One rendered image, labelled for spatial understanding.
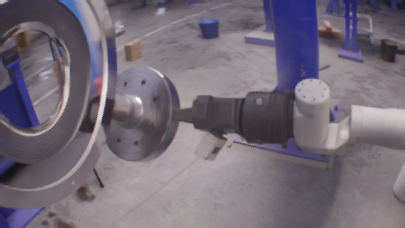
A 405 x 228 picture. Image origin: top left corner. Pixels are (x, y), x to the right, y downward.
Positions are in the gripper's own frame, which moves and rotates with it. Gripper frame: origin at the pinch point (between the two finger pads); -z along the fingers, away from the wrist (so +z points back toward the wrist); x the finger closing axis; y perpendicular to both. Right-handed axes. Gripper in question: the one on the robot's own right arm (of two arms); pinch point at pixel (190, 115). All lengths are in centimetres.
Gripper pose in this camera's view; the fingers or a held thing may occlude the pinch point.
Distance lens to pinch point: 54.5
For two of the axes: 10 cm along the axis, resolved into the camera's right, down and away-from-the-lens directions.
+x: 4.1, 1.7, 9.0
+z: 9.1, 0.2, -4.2
